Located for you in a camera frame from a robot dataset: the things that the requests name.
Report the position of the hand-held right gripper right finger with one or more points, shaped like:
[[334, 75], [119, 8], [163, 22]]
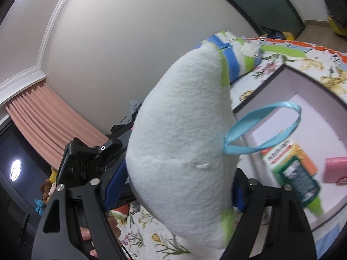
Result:
[[238, 196]]

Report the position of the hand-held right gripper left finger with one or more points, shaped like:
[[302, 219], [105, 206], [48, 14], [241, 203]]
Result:
[[116, 182]]

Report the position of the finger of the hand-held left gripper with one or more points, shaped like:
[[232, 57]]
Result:
[[108, 146]]

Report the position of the green and orange medicine box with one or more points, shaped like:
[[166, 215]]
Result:
[[273, 154]]

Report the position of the green spray bottle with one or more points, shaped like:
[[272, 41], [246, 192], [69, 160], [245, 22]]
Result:
[[301, 181]]

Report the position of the white and pink plush toy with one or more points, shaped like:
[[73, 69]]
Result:
[[179, 140]]

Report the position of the pink pouch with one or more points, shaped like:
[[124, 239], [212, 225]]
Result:
[[336, 170]]

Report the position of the black box with lilac inside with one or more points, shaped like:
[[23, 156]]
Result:
[[311, 119]]

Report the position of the person's left hand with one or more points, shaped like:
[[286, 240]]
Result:
[[86, 234]]

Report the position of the black jacket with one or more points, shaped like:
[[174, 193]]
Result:
[[119, 127]]

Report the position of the yellow plush toy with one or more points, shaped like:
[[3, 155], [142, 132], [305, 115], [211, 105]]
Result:
[[53, 176]]

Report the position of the red and green plush toy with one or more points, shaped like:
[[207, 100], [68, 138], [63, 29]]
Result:
[[120, 211]]

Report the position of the brown plush toy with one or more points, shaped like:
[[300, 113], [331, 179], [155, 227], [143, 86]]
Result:
[[46, 189]]

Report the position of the grey blue cloth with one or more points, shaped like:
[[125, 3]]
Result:
[[134, 107]]

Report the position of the pink curtain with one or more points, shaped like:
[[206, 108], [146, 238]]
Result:
[[54, 124]]

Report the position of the blue plush toy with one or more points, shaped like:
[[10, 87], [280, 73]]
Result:
[[39, 206]]

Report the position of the dark window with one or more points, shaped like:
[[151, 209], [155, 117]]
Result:
[[16, 195]]

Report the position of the striped cartoon quilt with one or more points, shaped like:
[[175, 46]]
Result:
[[244, 59]]

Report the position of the white floral blanket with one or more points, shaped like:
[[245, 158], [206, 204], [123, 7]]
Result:
[[311, 62]]

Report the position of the black bag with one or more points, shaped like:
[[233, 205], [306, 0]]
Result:
[[273, 33]]

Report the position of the frosted glass door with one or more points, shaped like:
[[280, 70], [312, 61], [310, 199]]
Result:
[[257, 2]]

